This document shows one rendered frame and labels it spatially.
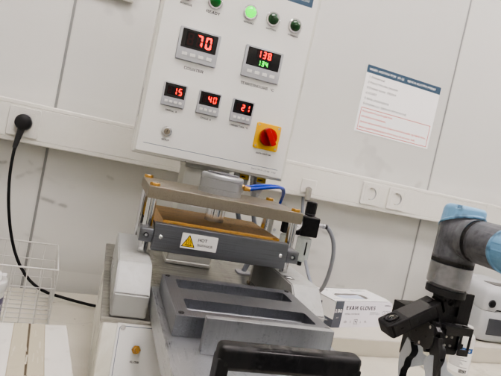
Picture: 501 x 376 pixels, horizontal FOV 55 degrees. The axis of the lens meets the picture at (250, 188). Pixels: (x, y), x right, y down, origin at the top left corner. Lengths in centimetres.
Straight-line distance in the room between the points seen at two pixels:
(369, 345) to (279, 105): 67
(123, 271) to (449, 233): 56
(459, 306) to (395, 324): 13
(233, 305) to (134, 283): 16
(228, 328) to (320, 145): 104
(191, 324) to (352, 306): 85
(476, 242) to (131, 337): 57
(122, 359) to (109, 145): 68
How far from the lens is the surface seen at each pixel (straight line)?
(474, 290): 167
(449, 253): 94
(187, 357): 53
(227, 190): 85
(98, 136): 127
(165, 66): 101
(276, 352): 48
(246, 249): 81
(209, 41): 102
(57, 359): 80
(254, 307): 65
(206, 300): 63
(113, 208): 134
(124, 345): 72
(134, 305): 71
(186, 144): 100
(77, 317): 121
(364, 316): 142
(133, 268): 73
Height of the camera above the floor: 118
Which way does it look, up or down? 3 degrees down
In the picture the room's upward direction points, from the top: 12 degrees clockwise
